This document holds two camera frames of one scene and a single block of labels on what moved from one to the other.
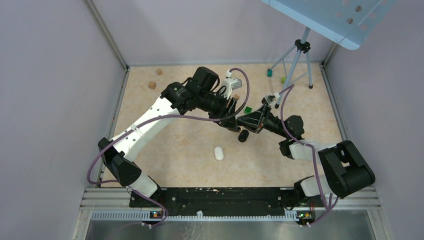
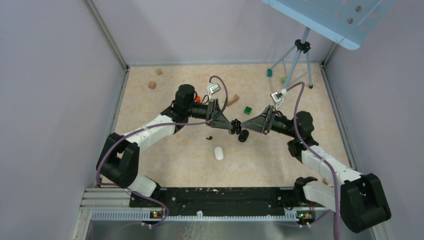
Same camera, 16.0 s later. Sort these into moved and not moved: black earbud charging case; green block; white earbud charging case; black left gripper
Moved: black left gripper
Not moved: green block; black earbud charging case; white earbud charging case
